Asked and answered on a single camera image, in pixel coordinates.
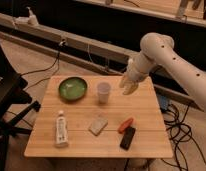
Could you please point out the white spray bottle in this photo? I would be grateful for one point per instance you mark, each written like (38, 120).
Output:
(31, 19)

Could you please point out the green ceramic bowl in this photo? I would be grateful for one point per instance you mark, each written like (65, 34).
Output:
(72, 88)

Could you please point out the orange marker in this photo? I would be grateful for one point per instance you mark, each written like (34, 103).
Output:
(124, 125)

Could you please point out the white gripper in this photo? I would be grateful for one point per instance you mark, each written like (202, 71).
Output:
(137, 71)

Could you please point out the long metal rail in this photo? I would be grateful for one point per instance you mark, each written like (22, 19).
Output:
(71, 39)

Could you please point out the black chair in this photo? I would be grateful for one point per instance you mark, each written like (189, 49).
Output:
(12, 86)

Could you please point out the wooden table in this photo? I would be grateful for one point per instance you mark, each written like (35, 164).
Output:
(150, 139)

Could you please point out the white tube with label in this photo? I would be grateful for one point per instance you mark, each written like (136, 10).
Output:
(61, 130)

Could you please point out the black rectangular remote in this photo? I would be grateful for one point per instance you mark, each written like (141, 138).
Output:
(127, 138)

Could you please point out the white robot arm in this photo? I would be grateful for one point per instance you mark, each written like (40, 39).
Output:
(157, 49)

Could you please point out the beige sponge block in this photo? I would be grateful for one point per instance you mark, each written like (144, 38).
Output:
(98, 125)

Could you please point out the translucent plastic cup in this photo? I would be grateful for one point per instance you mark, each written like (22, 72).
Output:
(103, 92)

